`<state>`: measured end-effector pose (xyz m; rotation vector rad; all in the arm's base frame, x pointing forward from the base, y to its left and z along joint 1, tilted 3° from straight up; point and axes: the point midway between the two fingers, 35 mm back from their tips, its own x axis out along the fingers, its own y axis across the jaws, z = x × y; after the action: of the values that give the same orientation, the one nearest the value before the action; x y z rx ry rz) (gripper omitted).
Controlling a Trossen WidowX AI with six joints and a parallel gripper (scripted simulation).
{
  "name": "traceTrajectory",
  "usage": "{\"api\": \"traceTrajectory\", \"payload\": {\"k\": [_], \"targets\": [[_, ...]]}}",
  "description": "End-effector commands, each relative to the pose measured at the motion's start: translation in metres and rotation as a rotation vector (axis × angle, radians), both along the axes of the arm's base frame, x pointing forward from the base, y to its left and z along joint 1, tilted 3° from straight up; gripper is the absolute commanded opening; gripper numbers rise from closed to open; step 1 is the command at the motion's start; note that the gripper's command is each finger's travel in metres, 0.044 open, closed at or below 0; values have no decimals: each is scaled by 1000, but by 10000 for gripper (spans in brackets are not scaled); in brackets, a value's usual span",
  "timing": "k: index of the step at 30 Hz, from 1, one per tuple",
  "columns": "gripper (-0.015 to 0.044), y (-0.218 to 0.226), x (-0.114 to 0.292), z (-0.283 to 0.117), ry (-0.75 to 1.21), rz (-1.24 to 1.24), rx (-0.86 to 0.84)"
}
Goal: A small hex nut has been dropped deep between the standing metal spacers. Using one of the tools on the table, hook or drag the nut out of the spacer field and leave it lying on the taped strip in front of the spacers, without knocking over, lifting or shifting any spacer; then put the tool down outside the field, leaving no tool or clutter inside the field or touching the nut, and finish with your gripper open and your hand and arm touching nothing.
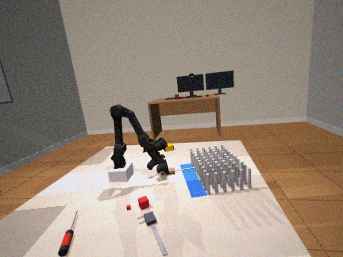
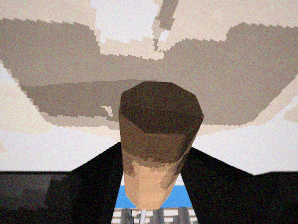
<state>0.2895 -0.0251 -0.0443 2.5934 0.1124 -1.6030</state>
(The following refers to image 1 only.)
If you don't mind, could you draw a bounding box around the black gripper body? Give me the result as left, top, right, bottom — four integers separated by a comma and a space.
151, 152, 167, 173

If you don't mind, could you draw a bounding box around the blue flat strip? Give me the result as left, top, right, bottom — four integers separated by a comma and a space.
180, 163, 207, 198

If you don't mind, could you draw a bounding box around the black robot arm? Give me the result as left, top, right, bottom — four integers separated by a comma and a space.
110, 104, 168, 170

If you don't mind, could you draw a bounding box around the red cube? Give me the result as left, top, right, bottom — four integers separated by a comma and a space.
138, 196, 150, 210

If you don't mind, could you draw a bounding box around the red and black screwdriver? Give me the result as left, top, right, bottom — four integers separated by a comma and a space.
58, 210, 78, 257

